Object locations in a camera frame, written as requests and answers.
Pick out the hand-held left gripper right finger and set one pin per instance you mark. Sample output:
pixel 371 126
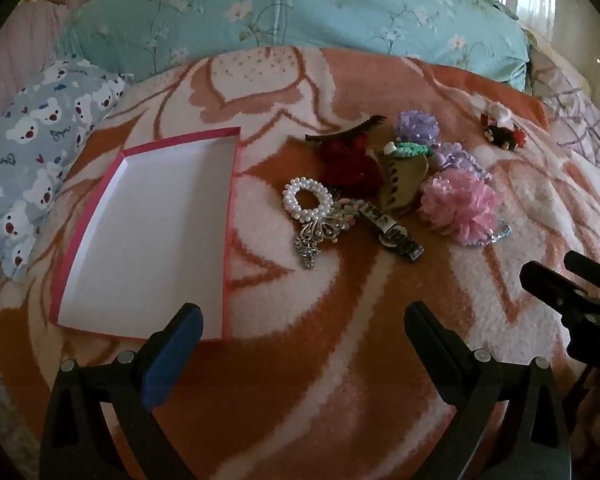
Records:
pixel 427 340

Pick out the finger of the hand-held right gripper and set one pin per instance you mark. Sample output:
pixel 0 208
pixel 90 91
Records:
pixel 590 270
pixel 565 300

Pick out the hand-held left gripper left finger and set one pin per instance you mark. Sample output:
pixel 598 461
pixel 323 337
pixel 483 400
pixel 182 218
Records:
pixel 175 360

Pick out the white box with pink rim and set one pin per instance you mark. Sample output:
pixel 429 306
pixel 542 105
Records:
pixel 150 230

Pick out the pink flower scrunchie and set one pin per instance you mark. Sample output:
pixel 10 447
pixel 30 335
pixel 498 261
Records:
pixel 460 205

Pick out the silver butterfly hair clip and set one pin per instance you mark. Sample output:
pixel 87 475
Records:
pixel 320 230

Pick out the beige bow hair clip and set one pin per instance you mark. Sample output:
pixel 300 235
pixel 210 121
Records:
pixel 405 180

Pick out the purple flower scrunchie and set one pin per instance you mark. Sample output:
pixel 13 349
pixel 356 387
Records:
pixel 455 157
pixel 417 127

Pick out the red bow hair clip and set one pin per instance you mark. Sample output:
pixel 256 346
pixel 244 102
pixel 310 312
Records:
pixel 350 170

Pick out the white pearl scrunchie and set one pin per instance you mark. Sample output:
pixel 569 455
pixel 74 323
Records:
pixel 290 200

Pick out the silver glitter hair accessory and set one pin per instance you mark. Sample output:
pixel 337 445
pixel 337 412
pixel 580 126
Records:
pixel 501 234

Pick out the orange and white floral blanket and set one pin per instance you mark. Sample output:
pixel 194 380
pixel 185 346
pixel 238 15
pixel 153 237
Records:
pixel 330 335

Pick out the black and white wristwatch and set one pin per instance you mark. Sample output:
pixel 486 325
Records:
pixel 395 235

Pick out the red and white festive clip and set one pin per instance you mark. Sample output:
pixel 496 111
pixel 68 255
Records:
pixel 500 132

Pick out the purple plaid pillow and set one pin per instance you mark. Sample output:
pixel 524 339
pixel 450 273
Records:
pixel 570 105

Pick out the grey bear print pillow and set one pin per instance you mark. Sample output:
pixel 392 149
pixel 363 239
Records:
pixel 35 150

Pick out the pink quilted cloth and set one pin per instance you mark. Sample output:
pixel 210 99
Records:
pixel 25 50

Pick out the teal floral pillow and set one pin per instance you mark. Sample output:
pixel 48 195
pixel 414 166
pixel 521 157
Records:
pixel 280 5

